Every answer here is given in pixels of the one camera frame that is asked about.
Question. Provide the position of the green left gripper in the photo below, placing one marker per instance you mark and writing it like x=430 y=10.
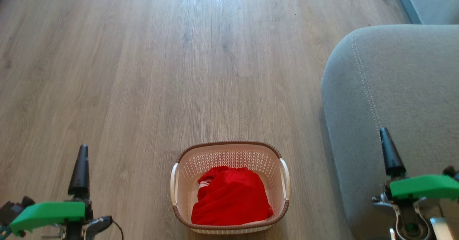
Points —
x=46 y=213

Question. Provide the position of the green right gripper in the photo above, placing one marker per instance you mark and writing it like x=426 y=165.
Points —
x=426 y=186

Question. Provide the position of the red cloth garment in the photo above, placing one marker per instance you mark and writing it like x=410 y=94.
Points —
x=233 y=197

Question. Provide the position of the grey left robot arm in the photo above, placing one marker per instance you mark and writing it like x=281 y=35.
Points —
x=97 y=225

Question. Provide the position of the grey fabric sofa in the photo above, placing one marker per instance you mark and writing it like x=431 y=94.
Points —
x=394 y=89

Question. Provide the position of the white plastic laundry basket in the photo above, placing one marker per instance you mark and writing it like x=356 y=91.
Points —
x=229 y=154

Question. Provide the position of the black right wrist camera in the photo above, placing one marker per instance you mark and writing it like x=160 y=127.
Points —
x=451 y=172

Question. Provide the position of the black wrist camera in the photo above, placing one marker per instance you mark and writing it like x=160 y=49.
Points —
x=451 y=172
x=12 y=209

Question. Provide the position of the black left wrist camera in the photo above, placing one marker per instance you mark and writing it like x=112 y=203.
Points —
x=12 y=209

